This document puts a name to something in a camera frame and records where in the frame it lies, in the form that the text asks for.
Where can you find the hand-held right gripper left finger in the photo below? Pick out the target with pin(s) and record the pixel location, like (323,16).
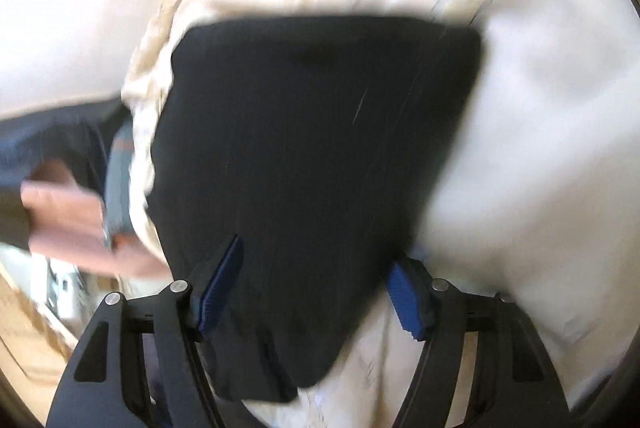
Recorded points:
(222,283)

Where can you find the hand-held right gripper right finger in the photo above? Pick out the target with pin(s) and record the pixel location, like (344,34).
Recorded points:
(407,298)

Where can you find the black pants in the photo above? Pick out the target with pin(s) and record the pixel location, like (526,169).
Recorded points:
(310,132)

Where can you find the teal orange cushion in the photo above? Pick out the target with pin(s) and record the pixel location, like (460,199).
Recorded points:
(120,178)

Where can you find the pink curtain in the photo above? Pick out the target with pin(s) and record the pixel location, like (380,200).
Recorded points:
(65,218)

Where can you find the cream printed duvet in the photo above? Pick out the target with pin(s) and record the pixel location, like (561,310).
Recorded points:
(525,132)

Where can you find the dark cloth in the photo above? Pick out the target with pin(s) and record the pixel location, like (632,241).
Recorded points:
(50,132)

